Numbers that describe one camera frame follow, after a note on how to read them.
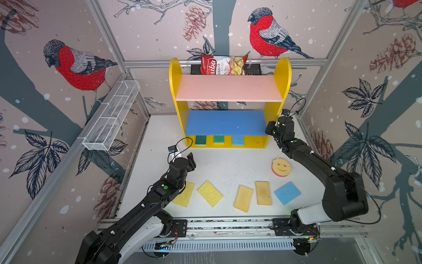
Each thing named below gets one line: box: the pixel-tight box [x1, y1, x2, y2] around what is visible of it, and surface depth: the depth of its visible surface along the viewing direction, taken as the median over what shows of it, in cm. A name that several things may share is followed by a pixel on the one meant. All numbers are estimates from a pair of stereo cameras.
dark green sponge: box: [195, 135, 207, 146], surface depth 106 cm
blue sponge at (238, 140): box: [232, 135, 245, 146], surface depth 105 cm
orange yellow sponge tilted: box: [232, 184, 254, 213], surface depth 83 cm
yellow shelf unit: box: [168, 57, 292, 149], surface depth 88 cm
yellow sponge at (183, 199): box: [172, 181, 196, 208], surface depth 83 cm
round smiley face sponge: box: [271, 157, 292, 178], surface depth 92 cm
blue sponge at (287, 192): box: [273, 180, 302, 206], surface depth 85 cm
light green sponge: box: [213, 135, 225, 144], surface depth 106 cm
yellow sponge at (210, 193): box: [196, 180, 224, 208], surface depth 85 cm
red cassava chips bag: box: [200, 55, 249, 76], surface depth 88 cm
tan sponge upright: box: [254, 180, 273, 206], surface depth 85 cm
